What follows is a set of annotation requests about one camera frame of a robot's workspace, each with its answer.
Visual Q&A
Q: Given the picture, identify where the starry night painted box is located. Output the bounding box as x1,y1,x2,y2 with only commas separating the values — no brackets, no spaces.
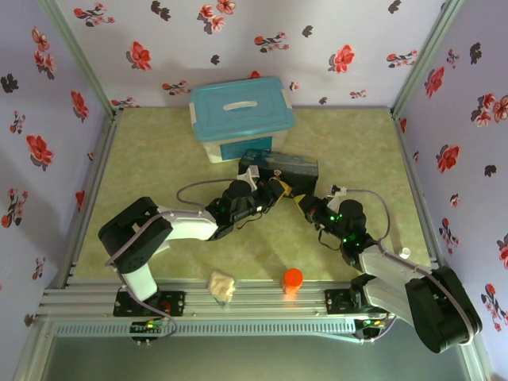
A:
237,148,321,198

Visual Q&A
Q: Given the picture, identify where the orange plastic bottle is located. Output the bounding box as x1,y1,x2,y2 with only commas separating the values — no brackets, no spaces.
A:
282,267,306,299

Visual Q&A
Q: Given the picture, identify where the blue-lidded plastic storage box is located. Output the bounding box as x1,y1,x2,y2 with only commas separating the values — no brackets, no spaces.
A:
189,75,297,165

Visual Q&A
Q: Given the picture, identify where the crumpled beige paper ball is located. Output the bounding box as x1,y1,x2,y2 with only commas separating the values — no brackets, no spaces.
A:
208,271,237,307

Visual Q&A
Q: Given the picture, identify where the right green circuit board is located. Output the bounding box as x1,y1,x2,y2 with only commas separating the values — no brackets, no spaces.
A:
361,316,389,331

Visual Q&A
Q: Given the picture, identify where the green circuit board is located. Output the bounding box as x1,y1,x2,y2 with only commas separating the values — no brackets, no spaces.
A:
361,316,389,331
130,318,168,334

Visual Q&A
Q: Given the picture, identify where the left green circuit board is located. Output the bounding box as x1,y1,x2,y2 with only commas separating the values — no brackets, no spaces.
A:
130,318,168,334

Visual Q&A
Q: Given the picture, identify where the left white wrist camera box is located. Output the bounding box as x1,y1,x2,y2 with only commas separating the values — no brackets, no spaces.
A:
237,166,260,191

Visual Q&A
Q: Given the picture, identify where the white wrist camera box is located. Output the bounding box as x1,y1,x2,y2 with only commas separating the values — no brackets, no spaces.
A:
326,183,349,210
237,166,260,191

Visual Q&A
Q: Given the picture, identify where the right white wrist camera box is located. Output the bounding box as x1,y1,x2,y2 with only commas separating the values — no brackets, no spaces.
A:
326,183,349,210

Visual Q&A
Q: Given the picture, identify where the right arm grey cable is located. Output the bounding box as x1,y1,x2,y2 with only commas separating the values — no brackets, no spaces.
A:
342,187,476,347

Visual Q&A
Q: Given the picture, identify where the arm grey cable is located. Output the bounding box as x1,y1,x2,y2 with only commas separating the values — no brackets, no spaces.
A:
342,187,476,347
104,179,240,340

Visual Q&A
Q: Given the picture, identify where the left arm grey cable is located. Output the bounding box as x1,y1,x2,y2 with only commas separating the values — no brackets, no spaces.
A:
104,179,240,340

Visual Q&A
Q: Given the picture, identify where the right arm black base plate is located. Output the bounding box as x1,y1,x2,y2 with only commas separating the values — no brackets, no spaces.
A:
324,288,398,317

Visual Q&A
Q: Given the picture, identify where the aluminium frame rail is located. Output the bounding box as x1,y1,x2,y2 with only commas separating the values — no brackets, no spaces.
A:
34,276,475,319

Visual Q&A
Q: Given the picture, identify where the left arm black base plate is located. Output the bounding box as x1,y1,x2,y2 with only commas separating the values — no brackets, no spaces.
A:
113,290,187,318

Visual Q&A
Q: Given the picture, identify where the grey slotted cable duct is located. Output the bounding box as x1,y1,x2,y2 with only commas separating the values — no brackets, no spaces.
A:
52,318,357,339

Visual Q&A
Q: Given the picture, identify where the aluminium frame post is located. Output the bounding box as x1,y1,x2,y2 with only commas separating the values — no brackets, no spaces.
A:
390,0,466,117
38,0,122,117

